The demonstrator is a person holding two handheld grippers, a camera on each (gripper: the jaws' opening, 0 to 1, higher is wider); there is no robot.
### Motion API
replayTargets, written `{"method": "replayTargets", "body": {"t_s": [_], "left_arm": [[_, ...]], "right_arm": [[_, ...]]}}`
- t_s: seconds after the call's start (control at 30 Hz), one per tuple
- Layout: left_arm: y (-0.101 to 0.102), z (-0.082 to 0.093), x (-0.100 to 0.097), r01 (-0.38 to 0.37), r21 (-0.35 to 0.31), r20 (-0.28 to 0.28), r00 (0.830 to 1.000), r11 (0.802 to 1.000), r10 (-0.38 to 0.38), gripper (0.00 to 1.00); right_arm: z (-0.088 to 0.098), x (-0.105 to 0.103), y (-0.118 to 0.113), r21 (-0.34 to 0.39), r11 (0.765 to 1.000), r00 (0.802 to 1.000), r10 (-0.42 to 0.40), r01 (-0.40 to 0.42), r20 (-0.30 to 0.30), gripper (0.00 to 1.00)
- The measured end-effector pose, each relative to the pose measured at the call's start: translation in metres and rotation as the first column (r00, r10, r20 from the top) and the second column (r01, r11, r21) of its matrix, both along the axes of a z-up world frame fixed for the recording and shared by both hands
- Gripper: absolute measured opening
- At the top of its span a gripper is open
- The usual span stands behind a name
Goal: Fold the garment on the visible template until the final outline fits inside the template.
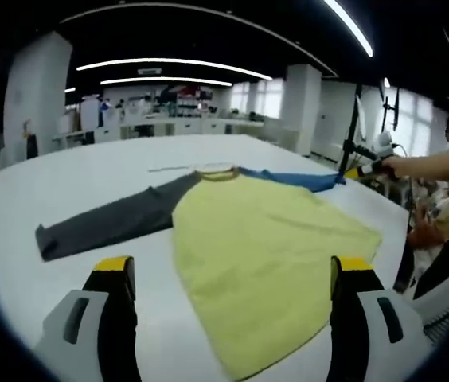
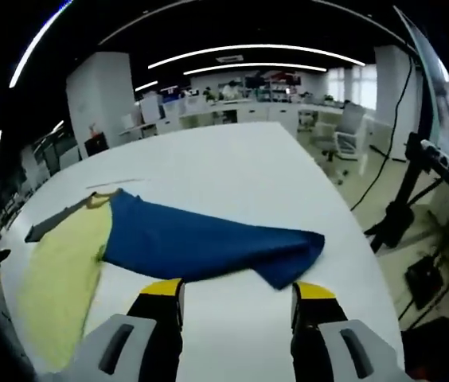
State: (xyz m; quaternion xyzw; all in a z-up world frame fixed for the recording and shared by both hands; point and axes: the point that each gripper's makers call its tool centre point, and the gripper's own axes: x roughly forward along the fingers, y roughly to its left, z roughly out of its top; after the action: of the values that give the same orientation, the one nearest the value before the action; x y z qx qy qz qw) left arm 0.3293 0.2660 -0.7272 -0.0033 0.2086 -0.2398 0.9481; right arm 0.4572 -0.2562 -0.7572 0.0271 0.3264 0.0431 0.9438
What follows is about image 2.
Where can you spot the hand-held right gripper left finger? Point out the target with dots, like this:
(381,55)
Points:
(137,346)

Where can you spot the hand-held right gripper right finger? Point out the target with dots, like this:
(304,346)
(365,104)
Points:
(328,346)

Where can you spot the yellow garment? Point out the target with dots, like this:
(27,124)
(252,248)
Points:
(61,278)

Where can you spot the grey garment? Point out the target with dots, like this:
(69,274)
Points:
(55,221)

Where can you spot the blue garment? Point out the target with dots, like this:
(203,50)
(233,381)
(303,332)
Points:
(192,242)

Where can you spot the black equipment case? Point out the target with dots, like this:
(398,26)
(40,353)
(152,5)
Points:
(423,282)

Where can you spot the black tripod stand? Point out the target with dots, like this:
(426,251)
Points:
(399,215)

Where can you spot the black floor box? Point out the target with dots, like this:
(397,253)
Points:
(96,146)

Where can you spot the white office chair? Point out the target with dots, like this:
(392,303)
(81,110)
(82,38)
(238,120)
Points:
(346,135)

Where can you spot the white cabinet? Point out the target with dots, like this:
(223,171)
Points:
(152,107)

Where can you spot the white counter row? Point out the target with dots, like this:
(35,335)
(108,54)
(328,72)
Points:
(248,111)

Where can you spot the curved screen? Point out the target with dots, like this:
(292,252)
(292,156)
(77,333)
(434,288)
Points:
(439,91)

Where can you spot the ceiling air vent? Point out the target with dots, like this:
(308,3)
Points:
(230,58)

